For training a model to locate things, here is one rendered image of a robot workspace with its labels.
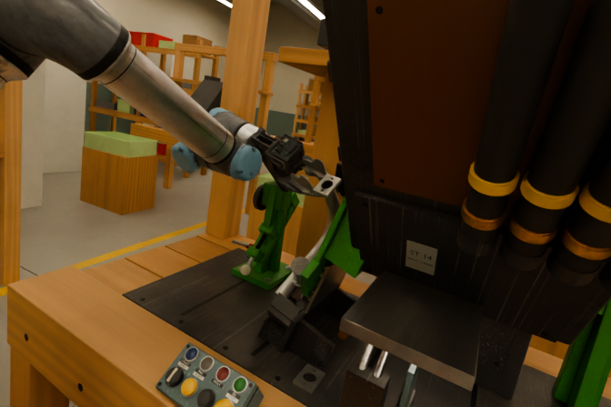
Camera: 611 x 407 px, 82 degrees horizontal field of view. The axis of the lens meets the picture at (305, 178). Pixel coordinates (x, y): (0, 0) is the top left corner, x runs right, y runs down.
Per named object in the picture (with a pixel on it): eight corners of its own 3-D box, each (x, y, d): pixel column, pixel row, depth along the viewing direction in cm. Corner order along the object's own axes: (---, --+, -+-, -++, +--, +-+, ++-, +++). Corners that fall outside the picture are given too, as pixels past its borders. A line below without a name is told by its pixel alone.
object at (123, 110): (184, 178, 576) (199, 34, 534) (83, 149, 669) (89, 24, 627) (205, 175, 625) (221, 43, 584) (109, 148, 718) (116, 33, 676)
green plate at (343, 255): (340, 302, 65) (392, 204, 58) (305, 275, 68) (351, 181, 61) (361, 281, 75) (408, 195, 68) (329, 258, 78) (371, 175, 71)
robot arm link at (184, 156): (192, 153, 73) (230, 127, 80) (163, 143, 80) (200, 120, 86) (205, 183, 78) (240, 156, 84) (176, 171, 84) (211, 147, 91)
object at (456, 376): (468, 402, 38) (475, 377, 38) (335, 337, 46) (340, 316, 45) (482, 280, 73) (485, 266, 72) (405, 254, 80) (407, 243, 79)
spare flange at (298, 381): (306, 366, 68) (307, 362, 68) (325, 376, 66) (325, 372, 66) (292, 383, 63) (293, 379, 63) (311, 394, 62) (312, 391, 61)
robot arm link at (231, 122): (202, 139, 91) (225, 124, 96) (233, 158, 87) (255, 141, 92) (197, 114, 86) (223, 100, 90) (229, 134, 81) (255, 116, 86)
